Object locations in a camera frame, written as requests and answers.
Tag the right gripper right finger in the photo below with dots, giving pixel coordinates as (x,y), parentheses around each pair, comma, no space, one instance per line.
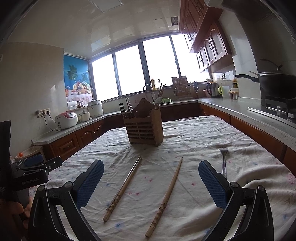
(257,220)

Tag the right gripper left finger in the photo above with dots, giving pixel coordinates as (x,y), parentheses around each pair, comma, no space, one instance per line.
(45,222)

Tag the wooden chopstick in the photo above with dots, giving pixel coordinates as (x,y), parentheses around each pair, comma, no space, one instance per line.
(164,202)

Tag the person's left hand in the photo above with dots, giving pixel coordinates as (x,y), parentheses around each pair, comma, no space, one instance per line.
(14,219)

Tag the red white rice cooker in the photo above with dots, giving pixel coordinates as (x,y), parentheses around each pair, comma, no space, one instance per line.
(66,120)

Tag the steel fork right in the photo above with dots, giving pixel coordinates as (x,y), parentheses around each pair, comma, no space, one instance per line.
(224,168)

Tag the steel fork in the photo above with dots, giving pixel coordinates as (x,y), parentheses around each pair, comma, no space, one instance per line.
(224,168)
(122,110)

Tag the lower wooden cabinets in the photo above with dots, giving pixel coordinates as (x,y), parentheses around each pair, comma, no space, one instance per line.
(67,144)

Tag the small white cooker pot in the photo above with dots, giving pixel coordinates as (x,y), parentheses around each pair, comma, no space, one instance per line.
(85,116)

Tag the large white rice cooker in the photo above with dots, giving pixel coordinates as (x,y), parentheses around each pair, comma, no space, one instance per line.
(95,108)

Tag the white floral table cloth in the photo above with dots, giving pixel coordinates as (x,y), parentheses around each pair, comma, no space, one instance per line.
(190,211)

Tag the tropical fruit poster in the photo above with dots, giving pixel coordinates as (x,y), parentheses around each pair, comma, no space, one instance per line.
(77,80)

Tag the gas stove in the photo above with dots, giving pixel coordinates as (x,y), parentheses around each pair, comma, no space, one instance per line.
(277,108)

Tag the steel fork middle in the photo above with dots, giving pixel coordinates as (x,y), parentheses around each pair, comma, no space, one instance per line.
(122,110)

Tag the seasoning jar set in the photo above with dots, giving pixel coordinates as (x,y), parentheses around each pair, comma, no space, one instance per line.
(234,95)

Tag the wooden utensil holder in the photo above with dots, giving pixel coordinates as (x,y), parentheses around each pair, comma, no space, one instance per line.
(144,124)

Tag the steel electric kettle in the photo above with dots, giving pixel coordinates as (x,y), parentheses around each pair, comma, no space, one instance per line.
(212,90)

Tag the green colander with vegetables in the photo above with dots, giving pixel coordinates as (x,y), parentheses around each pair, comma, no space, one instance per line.
(166,100)

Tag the wooden dish rack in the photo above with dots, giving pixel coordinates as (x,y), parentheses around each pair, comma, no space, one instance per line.
(181,86)

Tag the steel spoon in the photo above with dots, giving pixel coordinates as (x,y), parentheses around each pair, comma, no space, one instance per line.
(157,102)

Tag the chrome sink faucet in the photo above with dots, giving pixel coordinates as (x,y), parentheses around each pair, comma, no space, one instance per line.
(149,88)

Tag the yellow oil bottle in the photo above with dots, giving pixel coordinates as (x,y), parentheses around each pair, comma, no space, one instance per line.
(153,84)

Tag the red upper cabinets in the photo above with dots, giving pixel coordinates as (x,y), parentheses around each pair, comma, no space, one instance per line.
(206,38)

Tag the wall power socket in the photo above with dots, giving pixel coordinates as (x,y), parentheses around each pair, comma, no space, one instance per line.
(43,112)

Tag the white jug green handle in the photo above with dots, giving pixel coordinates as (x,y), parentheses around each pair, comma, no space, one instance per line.
(224,91)

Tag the black wok with handle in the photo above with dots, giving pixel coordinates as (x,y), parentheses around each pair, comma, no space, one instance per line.
(275,84)

